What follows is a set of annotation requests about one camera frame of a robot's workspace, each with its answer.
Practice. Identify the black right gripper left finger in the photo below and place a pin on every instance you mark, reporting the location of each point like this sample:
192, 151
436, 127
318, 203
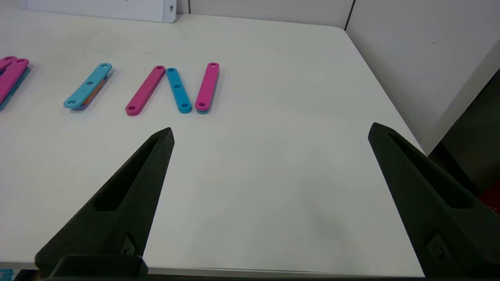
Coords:
113, 222

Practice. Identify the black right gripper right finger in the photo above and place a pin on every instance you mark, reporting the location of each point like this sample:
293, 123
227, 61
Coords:
445, 218

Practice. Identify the pink bar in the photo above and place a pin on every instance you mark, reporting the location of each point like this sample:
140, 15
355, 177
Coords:
7, 61
208, 86
11, 78
145, 91

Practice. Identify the light blue medium bar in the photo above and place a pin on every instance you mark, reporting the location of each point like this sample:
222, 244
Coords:
179, 90

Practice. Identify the white sign reading BRAIN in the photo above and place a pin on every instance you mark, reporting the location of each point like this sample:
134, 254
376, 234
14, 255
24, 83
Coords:
97, 8

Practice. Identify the orange flat bar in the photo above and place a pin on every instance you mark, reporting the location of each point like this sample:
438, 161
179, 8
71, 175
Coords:
95, 93

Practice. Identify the light blue long flat bar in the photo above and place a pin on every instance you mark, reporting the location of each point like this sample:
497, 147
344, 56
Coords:
88, 86

